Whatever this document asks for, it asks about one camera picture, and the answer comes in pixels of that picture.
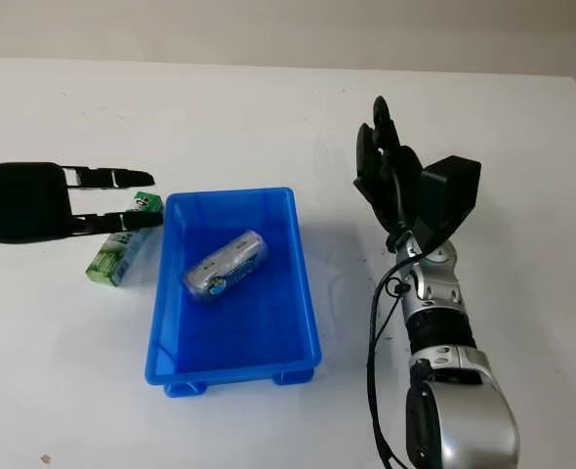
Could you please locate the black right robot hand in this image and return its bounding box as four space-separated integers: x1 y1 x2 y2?
353 95 431 240

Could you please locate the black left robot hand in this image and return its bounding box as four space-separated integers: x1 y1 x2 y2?
0 162 165 244

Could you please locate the green toothpaste box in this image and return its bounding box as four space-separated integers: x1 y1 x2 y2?
83 191 165 287

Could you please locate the silver tissue packet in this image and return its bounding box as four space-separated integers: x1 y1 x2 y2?
180 229 268 307

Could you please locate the blue plastic tray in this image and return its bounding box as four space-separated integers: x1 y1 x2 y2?
144 186 324 400

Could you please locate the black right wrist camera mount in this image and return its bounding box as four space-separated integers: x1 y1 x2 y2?
412 154 483 245

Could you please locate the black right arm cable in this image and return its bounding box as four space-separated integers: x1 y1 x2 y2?
365 165 440 469

